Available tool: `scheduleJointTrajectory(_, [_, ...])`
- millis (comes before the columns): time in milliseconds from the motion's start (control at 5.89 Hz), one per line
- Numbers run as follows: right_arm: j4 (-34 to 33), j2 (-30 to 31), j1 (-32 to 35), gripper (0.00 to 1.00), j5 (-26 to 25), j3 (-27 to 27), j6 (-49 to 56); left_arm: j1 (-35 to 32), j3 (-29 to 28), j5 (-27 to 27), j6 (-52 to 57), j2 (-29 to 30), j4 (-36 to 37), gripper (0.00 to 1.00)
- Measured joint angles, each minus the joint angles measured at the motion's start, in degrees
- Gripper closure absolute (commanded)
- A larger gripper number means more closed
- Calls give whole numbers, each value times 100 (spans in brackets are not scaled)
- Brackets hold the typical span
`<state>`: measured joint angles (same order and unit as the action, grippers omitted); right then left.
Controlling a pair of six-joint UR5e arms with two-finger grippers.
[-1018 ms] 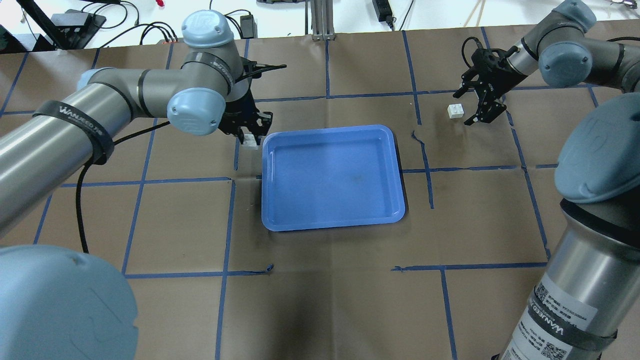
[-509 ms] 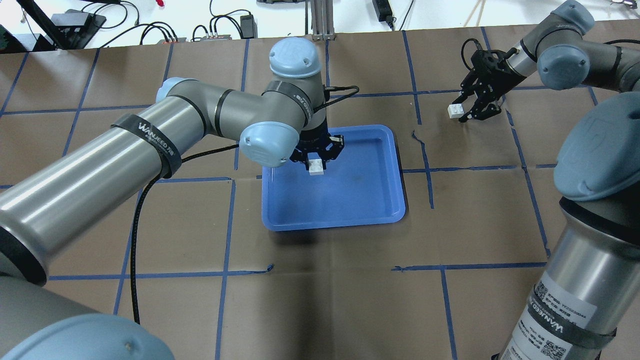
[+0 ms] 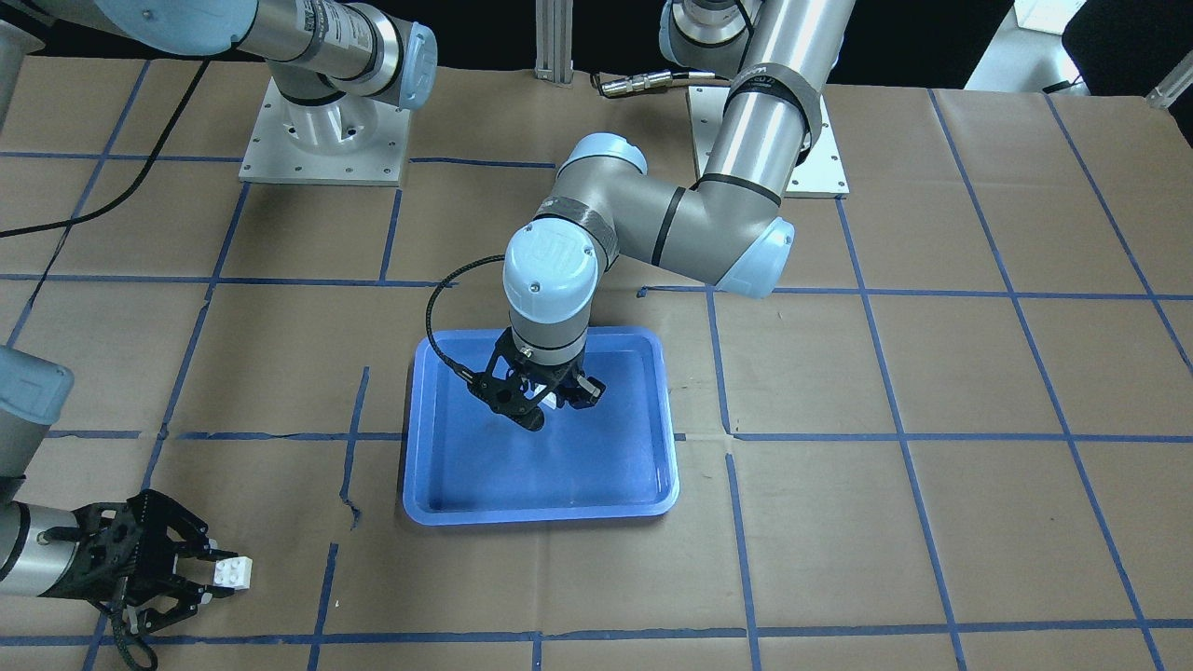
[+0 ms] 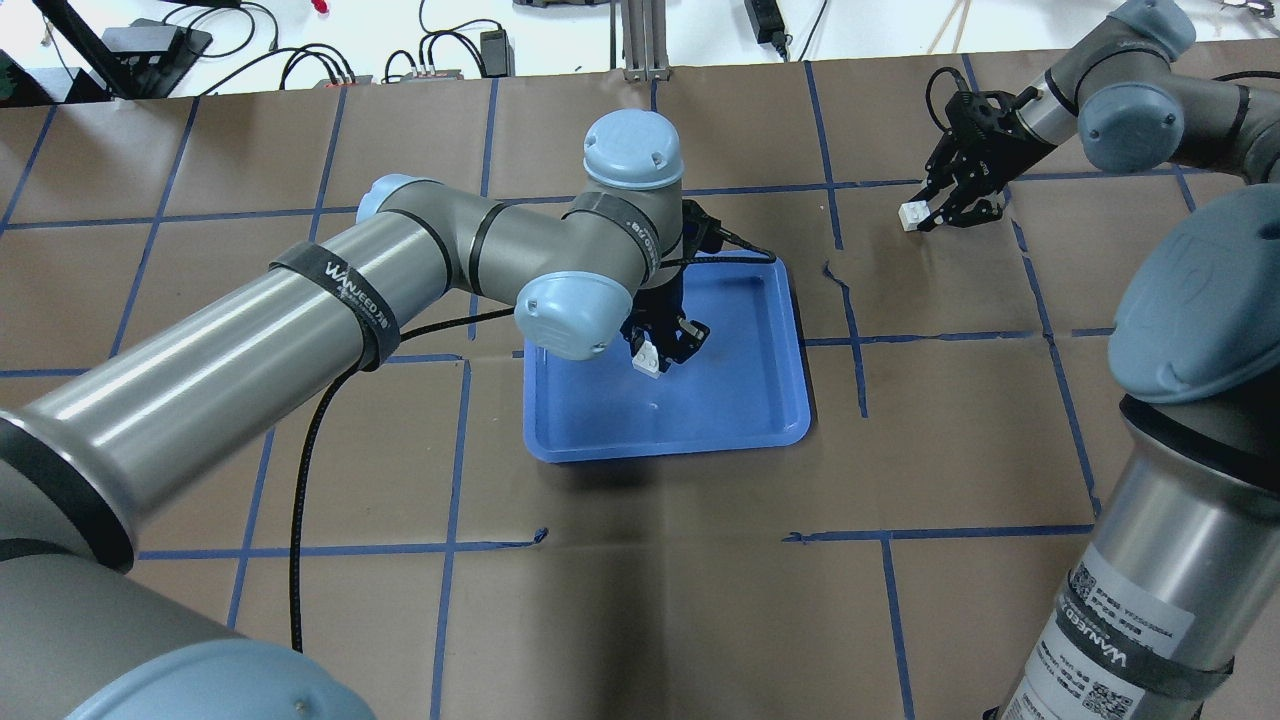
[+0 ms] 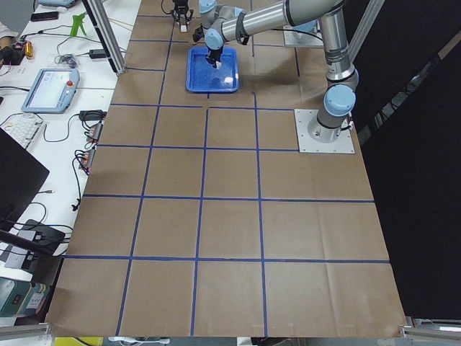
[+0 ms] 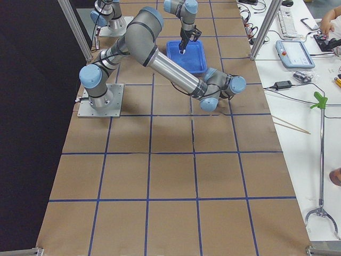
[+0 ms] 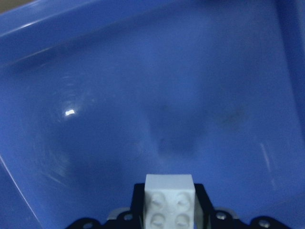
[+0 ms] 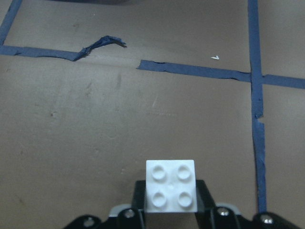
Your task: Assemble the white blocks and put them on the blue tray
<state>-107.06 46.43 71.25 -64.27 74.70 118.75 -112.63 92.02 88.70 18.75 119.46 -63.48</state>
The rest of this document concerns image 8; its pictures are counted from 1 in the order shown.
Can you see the white building block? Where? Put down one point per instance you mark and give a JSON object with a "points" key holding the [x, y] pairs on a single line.
{"points": [[170, 186]]}

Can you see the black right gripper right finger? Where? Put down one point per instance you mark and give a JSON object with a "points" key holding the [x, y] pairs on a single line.
{"points": [[205, 203]]}

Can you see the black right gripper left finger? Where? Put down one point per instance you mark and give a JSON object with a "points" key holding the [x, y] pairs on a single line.
{"points": [[138, 204]]}

